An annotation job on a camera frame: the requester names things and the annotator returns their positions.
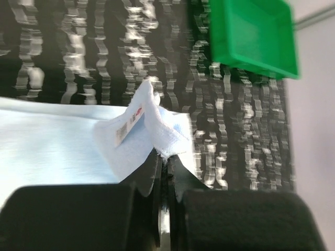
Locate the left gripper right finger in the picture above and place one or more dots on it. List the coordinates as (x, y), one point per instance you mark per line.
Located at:
(179, 180)

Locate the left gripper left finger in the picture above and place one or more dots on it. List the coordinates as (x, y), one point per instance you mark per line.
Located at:
(145, 224)

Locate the light blue towel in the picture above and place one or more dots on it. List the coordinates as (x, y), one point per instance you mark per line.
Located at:
(43, 144)

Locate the black marble pattern mat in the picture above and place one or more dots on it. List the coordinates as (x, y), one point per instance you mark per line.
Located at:
(98, 52)

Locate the green plastic tray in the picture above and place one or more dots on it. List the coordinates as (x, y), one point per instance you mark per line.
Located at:
(254, 35)

